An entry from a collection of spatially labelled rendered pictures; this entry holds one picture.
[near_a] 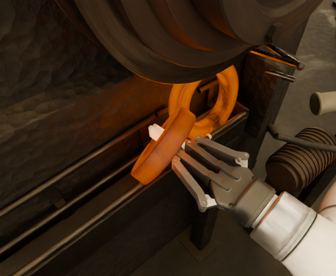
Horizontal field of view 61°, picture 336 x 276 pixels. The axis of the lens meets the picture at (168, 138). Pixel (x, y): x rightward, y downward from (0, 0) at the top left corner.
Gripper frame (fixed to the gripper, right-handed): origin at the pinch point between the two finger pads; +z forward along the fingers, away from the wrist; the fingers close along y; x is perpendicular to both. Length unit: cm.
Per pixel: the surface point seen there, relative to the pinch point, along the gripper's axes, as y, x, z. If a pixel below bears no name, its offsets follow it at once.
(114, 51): -6.6, 22.7, 1.5
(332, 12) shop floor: 249, -108, 34
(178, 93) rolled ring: 7.6, 2.6, 4.2
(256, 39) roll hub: 6.1, 22.2, -8.7
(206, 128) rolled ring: 11.7, -8.3, -0.7
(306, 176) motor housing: 30.0, -28.3, -23.3
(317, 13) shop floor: 238, -107, 43
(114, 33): -6.0, 24.6, 1.6
